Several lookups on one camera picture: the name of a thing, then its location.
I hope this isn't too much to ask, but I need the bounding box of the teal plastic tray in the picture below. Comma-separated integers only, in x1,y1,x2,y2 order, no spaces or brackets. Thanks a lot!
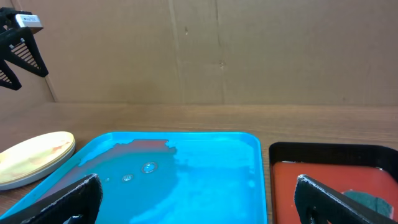
5,131,267,223

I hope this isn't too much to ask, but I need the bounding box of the red black-rimmed tray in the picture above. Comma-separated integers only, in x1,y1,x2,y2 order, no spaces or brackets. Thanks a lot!
269,142,397,223

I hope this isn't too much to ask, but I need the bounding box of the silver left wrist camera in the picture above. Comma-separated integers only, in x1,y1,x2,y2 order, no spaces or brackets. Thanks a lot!
15,14,44,34

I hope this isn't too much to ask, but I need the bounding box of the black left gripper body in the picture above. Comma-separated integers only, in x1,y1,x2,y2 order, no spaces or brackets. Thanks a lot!
1,7,19,37

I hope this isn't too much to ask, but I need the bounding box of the yellow plate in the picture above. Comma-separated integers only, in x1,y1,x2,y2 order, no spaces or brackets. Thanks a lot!
1,131,75,185

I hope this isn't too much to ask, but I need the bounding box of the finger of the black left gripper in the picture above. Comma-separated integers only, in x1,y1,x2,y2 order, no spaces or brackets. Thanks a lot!
1,27,49,77
1,60,22,91

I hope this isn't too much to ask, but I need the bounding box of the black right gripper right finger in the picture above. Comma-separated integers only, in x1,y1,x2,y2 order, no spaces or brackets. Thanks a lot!
294,174,397,224

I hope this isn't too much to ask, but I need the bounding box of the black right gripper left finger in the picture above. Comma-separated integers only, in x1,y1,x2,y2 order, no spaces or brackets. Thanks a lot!
1,174,103,224

